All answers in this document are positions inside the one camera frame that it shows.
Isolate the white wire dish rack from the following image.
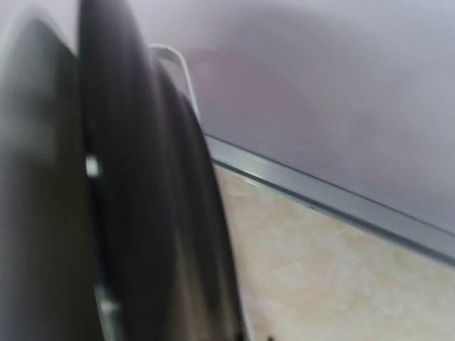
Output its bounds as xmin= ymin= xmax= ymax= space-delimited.
xmin=85 ymin=43 xmax=255 ymax=341

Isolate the black striped rim plate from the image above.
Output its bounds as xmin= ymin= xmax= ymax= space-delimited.
xmin=76 ymin=0 xmax=246 ymax=341

